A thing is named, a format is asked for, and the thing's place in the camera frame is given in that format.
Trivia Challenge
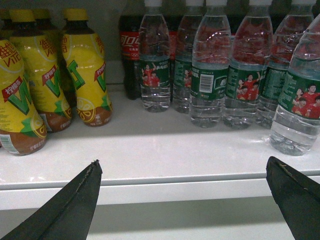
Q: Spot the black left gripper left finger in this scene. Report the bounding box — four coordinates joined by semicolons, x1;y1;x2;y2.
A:
2;160;103;240

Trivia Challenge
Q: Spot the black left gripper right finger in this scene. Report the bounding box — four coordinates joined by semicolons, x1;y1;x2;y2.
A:
266;156;320;240

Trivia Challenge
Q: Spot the water bottle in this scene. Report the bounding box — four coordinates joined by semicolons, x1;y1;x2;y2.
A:
269;17;320;156
172;0;204;114
222;0;273;130
255;0;316;129
138;0;171;113

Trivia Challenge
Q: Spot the water bottle barcode label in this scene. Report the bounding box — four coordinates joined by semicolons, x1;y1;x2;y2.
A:
189;0;232;128

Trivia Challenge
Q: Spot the yellow lemon tea bottle front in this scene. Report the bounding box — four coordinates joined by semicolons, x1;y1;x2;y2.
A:
0;38;47;156

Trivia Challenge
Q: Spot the yellow lemon tea bottle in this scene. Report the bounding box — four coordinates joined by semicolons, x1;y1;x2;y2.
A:
0;38;47;156
9;9;72;133
61;8;113;127

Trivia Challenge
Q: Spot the yellow lemon tea bottle middle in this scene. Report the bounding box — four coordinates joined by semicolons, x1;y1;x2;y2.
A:
9;9;72;133

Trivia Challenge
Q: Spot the yellow lemon tea bottle right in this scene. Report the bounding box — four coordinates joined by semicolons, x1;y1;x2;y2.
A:
61;8;113;127

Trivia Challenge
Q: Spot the dark cola bottle red label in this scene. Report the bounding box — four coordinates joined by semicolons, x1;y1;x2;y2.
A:
118;0;144;100

